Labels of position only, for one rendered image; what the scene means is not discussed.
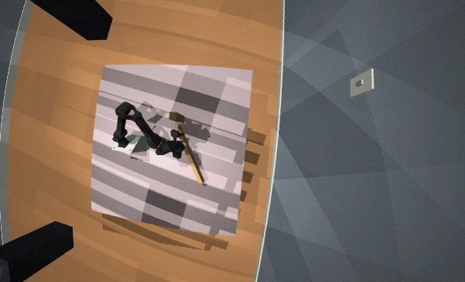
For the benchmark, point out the wooden post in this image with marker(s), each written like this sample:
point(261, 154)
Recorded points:
point(175, 116)

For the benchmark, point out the brown wooden board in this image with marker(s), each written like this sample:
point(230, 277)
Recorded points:
point(190, 156)

